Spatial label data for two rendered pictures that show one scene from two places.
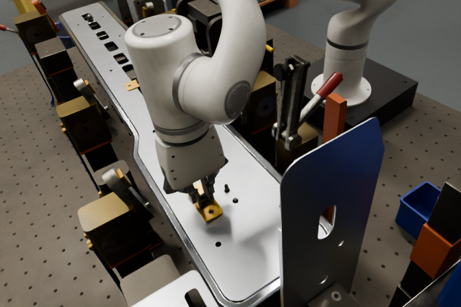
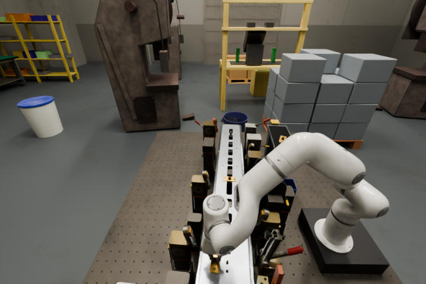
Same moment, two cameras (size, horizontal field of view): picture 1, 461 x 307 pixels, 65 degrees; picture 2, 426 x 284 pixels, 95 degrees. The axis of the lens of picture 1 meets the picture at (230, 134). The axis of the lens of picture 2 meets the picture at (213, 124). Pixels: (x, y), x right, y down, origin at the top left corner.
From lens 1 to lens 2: 0.37 m
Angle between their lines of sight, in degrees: 28
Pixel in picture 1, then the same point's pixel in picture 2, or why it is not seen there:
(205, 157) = not seen: hidden behind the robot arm
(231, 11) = (238, 219)
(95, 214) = (175, 237)
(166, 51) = (212, 217)
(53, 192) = (180, 197)
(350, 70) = (338, 232)
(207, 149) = not seen: hidden behind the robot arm
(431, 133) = not seen: outside the picture
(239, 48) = (234, 234)
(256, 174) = (243, 264)
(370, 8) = (356, 212)
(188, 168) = (210, 249)
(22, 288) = (148, 232)
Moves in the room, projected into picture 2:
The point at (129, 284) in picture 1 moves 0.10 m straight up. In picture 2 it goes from (170, 275) to (167, 261)
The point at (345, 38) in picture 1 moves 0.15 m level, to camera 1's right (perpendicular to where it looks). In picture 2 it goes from (339, 215) to (377, 231)
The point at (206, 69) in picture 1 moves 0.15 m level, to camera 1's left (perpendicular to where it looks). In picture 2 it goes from (220, 233) to (180, 210)
